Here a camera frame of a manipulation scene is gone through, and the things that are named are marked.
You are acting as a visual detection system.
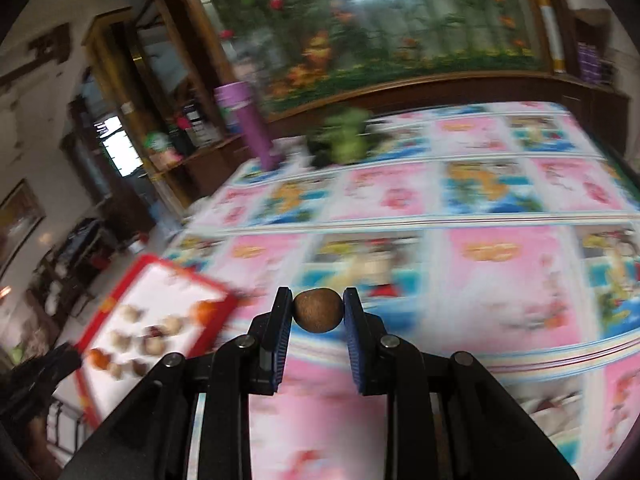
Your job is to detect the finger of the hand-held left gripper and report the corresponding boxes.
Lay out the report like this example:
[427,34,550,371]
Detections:
[30,343,84,392]

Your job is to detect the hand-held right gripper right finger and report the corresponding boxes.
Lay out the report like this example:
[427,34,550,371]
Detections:
[342,287,581,480]

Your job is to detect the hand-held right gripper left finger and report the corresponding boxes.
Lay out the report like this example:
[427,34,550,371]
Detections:
[57,286,293,480]

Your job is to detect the red-rimmed white tray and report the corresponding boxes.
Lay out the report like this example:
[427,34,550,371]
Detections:
[75,254,240,428]

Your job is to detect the black metal chair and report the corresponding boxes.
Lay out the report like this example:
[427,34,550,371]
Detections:
[47,395,87,461]

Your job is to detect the dark side table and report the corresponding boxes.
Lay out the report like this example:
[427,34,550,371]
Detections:
[35,220,107,321]

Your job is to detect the cartoon printed tablecloth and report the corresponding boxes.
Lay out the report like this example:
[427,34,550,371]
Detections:
[162,101,640,480]

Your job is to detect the green leafy vegetable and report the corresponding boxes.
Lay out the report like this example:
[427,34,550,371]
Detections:
[312,107,373,163]

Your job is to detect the purple thermos bottle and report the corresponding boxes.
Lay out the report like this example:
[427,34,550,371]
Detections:
[214,80,281,170]

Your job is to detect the bright window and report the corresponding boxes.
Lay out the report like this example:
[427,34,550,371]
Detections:
[100,117,143,177]

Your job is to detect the white rolled pole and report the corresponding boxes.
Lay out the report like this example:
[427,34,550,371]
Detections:
[520,0,567,75]

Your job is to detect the framed wall picture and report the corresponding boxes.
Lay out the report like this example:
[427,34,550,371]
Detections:
[0,180,47,277]

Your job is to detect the flower wall mural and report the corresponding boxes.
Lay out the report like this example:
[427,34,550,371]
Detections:
[195,0,551,111]

